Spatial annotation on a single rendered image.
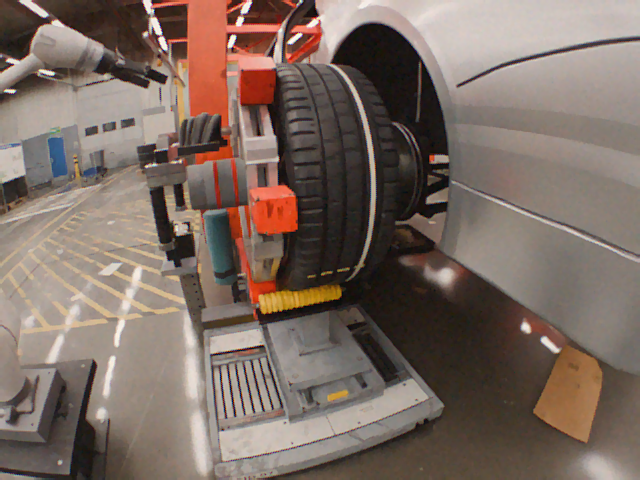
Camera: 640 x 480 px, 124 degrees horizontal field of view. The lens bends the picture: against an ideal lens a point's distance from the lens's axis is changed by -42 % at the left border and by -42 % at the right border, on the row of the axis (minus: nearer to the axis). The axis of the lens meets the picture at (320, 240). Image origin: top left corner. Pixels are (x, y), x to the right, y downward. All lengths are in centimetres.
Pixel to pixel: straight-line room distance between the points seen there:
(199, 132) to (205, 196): 22
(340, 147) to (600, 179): 45
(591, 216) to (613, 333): 16
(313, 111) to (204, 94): 73
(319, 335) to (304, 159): 72
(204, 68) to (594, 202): 126
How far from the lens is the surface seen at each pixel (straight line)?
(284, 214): 52
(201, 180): 80
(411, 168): 87
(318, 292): 88
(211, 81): 127
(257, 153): 58
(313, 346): 113
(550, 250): 47
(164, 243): 72
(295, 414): 104
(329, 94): 65
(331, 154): 57
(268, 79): 64
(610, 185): 43
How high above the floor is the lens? 101
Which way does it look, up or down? 23 degrees down
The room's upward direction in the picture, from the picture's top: 1 degrees counter-clockwise
